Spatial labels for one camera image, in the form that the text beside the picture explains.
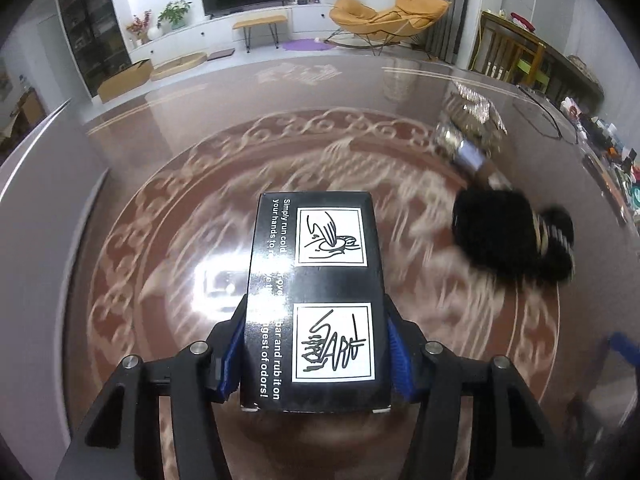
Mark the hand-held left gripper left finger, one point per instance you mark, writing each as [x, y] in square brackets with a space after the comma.
[230, 375]

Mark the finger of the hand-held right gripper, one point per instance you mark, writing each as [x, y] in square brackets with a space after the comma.
[624, 346]

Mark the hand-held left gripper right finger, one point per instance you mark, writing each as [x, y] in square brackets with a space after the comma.
[402, 360]

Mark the long black box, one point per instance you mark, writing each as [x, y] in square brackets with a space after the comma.
[320, 280]

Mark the brown patterned desktop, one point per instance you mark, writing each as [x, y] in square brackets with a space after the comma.
[150, 220]

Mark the small black scrunchie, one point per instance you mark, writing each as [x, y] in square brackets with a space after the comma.
[557, 242]

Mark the cluttered small bottles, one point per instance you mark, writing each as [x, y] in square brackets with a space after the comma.
[610, 155]

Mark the dark wooden sideboard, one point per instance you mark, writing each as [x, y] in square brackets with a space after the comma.
[565, 65]

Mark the wooden chair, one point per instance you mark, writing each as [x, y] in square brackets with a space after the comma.
[510, 55]

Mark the beige pet bed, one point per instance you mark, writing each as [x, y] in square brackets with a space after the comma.
[177, 66]

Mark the cardboard box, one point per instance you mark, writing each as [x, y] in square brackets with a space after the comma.
[125, 75]

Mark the dark floor mat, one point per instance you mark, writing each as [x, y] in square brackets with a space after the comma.
[220, 54]

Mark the purple floor mat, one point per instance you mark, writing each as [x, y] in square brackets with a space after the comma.
[305, 45]

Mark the white television cabinet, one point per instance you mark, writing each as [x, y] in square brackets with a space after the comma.
[200, 35]

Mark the orange lounge chair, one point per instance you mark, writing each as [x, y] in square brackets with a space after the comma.
[360, 15]

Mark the white vase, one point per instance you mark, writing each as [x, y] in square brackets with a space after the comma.
[153, 33]

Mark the orange bench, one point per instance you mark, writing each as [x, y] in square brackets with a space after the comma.
[260, 20]

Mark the grey curtain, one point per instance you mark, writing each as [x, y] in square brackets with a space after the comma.
[452, 5]

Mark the red flowers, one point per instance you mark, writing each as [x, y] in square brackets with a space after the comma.
[139, 24]

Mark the green potted plant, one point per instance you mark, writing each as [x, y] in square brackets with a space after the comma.
[175, 12]

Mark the black glass display cabinet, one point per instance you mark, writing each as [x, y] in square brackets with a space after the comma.
[87, 25]

